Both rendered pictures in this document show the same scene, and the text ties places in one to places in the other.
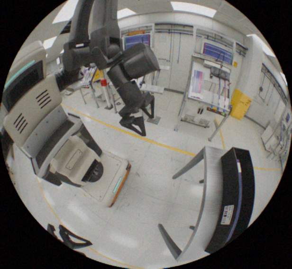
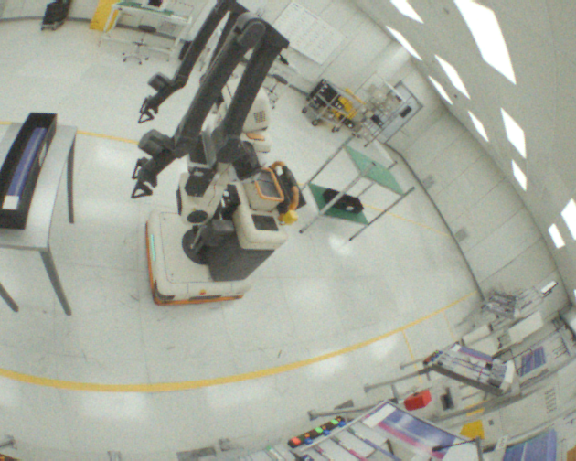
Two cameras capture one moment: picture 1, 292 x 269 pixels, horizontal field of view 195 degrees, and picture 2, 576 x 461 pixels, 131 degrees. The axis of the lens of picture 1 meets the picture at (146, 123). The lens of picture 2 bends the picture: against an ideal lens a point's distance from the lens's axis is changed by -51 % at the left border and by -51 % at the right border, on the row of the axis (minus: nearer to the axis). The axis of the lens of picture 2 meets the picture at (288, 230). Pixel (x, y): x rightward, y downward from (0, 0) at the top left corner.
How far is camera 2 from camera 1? 0.95 m
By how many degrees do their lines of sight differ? 75
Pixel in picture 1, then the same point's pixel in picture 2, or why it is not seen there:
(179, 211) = not seen: hidden behind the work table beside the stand
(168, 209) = (65, 250)
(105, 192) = (162, 228)
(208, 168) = (49, 212)
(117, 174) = (161, 260)
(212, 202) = (50, 177)
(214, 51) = not seen: outside the picture
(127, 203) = (126, 242)
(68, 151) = not seen: hidden behind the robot
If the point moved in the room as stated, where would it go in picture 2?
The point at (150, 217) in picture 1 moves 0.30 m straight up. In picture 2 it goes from (86, 231) to (86, 204)
